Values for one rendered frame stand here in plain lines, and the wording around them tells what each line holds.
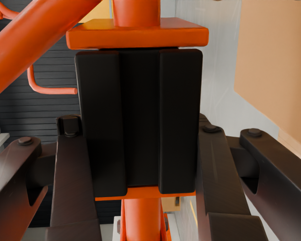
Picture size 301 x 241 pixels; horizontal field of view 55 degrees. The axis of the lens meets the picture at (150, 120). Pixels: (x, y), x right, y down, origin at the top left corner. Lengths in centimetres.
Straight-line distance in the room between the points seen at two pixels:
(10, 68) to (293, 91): 21
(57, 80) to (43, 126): 194
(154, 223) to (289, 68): 17
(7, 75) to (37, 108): 1157
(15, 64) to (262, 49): 24
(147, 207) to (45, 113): 1152
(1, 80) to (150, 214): 11
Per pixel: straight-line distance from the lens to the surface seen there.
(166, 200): 725
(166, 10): 747
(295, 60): 27
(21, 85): 1165
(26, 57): 17
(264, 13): 32
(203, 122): 16
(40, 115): 1181
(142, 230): 18
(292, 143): 109
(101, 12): 740
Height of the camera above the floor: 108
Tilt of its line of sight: 3 degrees down
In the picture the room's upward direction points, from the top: 92 degrees counter-clockwise
